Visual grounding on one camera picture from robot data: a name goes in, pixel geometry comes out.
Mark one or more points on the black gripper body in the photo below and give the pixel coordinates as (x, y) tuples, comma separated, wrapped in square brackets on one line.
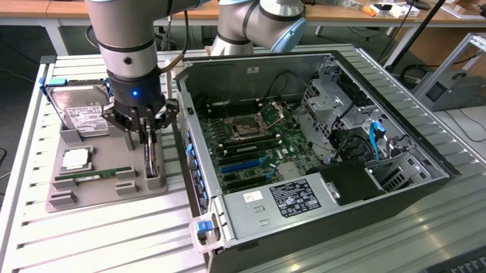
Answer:
[(137, 91)]

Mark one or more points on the graphics card with black cooler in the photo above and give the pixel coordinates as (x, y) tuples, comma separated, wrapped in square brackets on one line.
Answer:
[(151, 159)]

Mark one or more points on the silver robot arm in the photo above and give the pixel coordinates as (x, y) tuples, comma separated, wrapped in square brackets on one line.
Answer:
[(126, 34)]

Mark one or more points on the hard disk in blue caddy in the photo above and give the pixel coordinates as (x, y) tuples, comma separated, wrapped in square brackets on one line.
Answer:
[(77, 96)]

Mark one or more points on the grey parts rack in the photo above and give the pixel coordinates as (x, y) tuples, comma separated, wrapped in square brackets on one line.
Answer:
[(110, 162)]

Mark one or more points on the metal locking lever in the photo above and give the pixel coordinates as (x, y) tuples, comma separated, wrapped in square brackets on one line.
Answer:
[(226, 111)]

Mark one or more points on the silver CPU chip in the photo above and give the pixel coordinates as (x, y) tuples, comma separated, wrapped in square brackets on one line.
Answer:
[(77, 158)]

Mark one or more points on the black RAM slot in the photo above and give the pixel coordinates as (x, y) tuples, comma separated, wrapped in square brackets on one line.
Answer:
[(250, 142), (250, 139), (235, 110), (250, 145), (235, 105)]

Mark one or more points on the CPU socket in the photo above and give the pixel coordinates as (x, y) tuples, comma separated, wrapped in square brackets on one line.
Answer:
[(245, 128)]

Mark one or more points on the black expansion slot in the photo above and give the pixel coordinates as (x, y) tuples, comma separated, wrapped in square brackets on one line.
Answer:
[(250, 184), (247, 175), (239, 159)]

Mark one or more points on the blue expansion slot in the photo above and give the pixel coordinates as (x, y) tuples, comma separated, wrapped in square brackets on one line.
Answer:
[(243, 165)]

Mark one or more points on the metal socket cover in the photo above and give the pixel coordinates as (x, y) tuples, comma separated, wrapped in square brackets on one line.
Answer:
[(271, 113)]

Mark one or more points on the green motherboard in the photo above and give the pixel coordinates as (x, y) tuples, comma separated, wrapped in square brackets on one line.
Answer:
[(293, 142)]

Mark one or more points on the silver chipset heatsink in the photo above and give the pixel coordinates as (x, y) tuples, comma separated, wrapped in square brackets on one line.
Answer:
[(289, 171)]

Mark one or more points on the wooden desk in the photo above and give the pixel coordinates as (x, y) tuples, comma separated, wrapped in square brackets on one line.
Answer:
[(23, 12), (349, 14)]

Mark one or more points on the blue plastic clip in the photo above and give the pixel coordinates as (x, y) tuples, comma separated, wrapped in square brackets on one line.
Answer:
[(202, 228)]

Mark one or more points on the silver disk bay cage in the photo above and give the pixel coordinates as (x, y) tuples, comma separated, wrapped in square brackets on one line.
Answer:
[(332, 100)]

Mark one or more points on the grey power supply unit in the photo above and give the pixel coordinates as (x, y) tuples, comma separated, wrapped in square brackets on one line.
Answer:
[(239, 227)]

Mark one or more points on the black plastic shroud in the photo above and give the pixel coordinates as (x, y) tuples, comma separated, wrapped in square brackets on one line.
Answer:
[(349, 185)]

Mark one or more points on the black open PC case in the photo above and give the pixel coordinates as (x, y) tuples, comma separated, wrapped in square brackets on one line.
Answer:
[(285, 241)]

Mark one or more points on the orange small box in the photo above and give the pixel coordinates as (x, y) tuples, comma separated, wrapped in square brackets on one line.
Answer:
[(370, 11)]

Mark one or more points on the perforated metal disk bay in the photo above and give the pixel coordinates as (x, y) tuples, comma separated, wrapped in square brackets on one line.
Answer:
[(412, 167)]

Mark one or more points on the black white small device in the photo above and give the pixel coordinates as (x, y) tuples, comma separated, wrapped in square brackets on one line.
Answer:
[(381, 6)]

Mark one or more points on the white box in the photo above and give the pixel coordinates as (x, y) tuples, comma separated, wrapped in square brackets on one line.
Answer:
[(402, 12)]

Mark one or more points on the black tripod pole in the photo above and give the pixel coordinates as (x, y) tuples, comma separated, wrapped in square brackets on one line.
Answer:
[(418, 32)]

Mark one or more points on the grey machine housing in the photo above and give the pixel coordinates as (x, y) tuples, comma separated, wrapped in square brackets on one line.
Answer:
[(456, 94)]

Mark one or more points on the black monitor foot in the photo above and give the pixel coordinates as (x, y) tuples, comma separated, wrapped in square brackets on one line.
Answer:
[(417, 3)]

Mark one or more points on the black keyboard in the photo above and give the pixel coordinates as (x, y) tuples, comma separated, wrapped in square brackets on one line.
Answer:
[(469, 266)]

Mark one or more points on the grey corner bracket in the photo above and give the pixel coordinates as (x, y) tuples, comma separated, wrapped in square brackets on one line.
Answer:
[(178, 77)]

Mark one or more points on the clear corner bracket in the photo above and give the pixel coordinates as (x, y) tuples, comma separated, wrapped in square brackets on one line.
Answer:
[(201, 245)]

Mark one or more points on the aluminium profile frame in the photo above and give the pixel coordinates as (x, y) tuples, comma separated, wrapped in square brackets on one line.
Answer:
[(453, 57)]

